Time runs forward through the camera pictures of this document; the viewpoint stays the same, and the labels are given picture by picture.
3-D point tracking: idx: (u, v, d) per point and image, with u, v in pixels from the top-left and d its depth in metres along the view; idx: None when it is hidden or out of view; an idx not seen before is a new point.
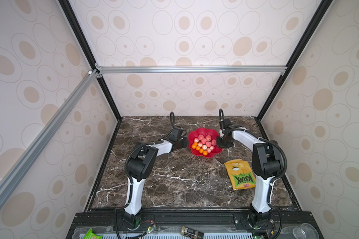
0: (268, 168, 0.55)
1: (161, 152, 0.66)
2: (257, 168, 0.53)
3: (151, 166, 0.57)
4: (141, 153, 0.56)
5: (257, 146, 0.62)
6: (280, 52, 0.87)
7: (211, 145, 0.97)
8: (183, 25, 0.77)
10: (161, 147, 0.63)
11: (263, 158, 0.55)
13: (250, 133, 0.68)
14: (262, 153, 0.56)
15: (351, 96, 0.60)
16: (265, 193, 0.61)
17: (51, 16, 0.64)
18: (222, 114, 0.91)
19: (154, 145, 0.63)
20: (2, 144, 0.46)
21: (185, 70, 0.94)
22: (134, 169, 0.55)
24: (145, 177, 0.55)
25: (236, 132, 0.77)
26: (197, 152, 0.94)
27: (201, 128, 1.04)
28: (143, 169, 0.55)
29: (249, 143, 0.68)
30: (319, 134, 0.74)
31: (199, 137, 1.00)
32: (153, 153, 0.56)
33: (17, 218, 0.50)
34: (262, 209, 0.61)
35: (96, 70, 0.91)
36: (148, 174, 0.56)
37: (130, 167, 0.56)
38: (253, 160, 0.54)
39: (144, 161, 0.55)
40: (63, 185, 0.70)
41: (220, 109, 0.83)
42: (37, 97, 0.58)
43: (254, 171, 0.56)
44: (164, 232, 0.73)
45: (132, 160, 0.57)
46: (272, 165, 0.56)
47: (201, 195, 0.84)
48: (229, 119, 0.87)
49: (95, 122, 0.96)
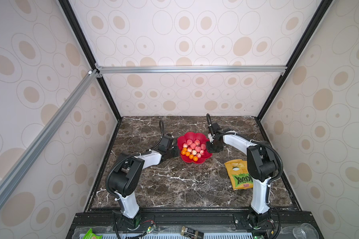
0: (264, 170, 0.55)
1: (148, 164, 0.59)
2: (254, 172, 0.59)
3: (136, 179, 0.50)
4: (126, 166, 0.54)
5: (250, 149, 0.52)
6: (280, 52, 0.87)
7: (201, 149, 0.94)
8: (183, 24, 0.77)
10: (148, 157, 0.58)
11: (259, 160, 0.54)
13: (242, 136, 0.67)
14: (257, 156, 0.55)
15: (351, 96, 0.60)
16: (263, 194, 0.61)
17: (51, 16, 0.64)
18: (209, 119, 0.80)
19: (141, 157, 0.54)
20: (2, 145, 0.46)
21: (185, 70, 0.94)
22: (117, 183, 0.48)
24: (128, 192, 0.48)
25: (227, 138, 0.75)
26: (187, 158, 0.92)
27: (190, 133, 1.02)
28: (127, 183, 0.48)
29: (243, 147, 0.66)
30: (319, 134, 0.74)
31: (188, 142, 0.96)
32: (138, 166, 0.50)
33: (17, 218, 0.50)
34: (262, 210, 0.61)
35: (96, 70, 0.91)
36: (132, 188, 0.50)
37: (111, 180, 0.49)
38: (249, 164, 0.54)
39: (128, 176, 0.49)
40: (63, 185, 0.70)
41: (207, 115, 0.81)
42: (38, 97, 0.58)
43: (251, 174, 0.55)
44: (164, 232, 0.73)
45: (114, 174, 0.50)
46: (269, 167, 0.55)
47: (201, 195, 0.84)
48: (217, 124, 0.85)
49: (95, 122, 0.96)
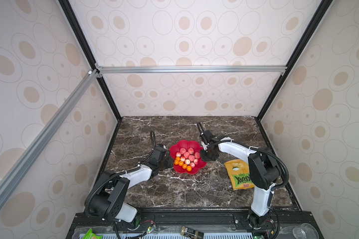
0: (269, 176, 0.52)
1: (137, 179, 0.55)
2: (258, 180, 0.55)
3: (121, 201, 0.46)
4: (109, 185, 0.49)
5: (251, 157, 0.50)
6: (280, 52, 0.87)
7: (194, 158, 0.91)
8: (183, 25, 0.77)
10: (135, 175, 0.53)
11: (262, 168, 0.51)
13: (238, 143, 0.64)
14: (259, 164, 0.51)
15: (351, 96, 0.60)
16: (266, 200, 0.59)
17: (51, 16, 0.64)
18: (199, 126, 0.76)
19: (127, 175, 0.50)
20: (2, 144, 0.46)
21: (185, 70, 0.94)
22: (97, 208, 0.43)
24: (109, 217, 0.43)
25: (223, 146, 0.70)
26: (180, 169, 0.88)
27: (182, 141, 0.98)
28: (108, 207, 0.43)
29: (242, 154, 0.61)
30: (319, 134, 0.74)
31: (181, 151, 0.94)
32: (122, 186, 0.45)
33: (18, 217, 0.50)
34: (262, 211, 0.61)
35: (96, 70, 0.91)
36: (116, 211, 0.45)
37: (92, 204, 0.44)
38: (251, 173, 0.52)
39: (110, 197, 0.44)
40: (63, 185, 0.70)
41: (198, 123, 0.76)
42: (38, 97, 0.58)
43: (255, 183, 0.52)
44: (164, 232, 0.73)
45: (96, 196, 0.45)
46: (273, 173, 0.52)
47: (201, 195, 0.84)
48: (210, 131, 0.80)
49: (95, 122, 0.96)
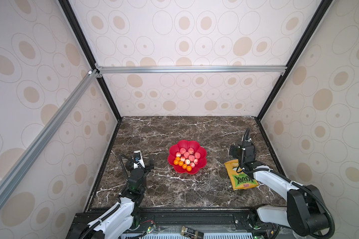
0: (313, 224, 0.42)
1: (116, 225, 0.52)
2: (297, 223, 0.44)
3: None
4: None
5: (291, 192, 0.47)
6: (280, 52, 0.87)
7: (194, 158, 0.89)
8: (183, 24, 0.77)
10: (114, 217, 0.50)
11: (304, 209, 0.42)
13: (276, 174, 0.57)
14: (300, 203, 0.43)
15: (351, 96, 0.60)
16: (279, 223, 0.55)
17: (51, 16, 0.64)
18: (246, 137, 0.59)
19: (103, 224, 0.46)
20: (2, 144, 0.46)
21: (185, 70, 0.94)
22: None
24: None
25: (257, 174, 0.64)
26: (180, 169, 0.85)
27: (182, 141, 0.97)
28: None
29: (279, 187, 0.52)
30: (319, 134, 0.74)
31: (181, 151, 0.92)
32: None
33: (17, 218, 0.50)
34: (266, 220, 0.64)
35: (96, 70, 0.91)
36: None
37: None
38: (289, 212, 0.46)
39: None
40: (63, 185, 0.70)
41: (248, 131, 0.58)
42: (38, 97, 0.58)
43: (292, 225, 0.46)
44: (164, 231, 0.73)
45: None
46: (319, 221, 0.42)
47: (201, 195, 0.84)
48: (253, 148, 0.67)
49: (95, 122, 0.96)
